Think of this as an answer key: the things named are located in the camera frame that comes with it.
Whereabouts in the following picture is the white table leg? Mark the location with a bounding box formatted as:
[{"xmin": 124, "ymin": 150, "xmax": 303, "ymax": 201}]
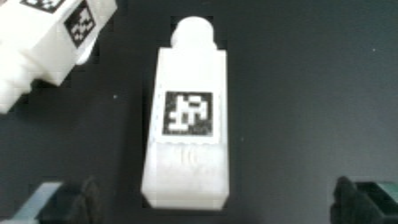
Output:
[
  {"xmin": 0, "ymin": 0, "xmax": 117, "ymax": 114},
  {"xmin": 140, "ymin": 16, "xmax": 229, "ymax": 210}
]

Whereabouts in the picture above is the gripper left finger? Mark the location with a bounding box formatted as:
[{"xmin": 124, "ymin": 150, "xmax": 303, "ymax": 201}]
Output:
[{"xmin": 5, "ymin": 177, "xmax": 104, "ymax": 224}]

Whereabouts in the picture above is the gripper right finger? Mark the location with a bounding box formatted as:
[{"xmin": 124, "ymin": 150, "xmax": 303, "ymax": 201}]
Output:
[{"xmin": 330, "ymin": 176, "xmax": 398, "ymax": 224}]

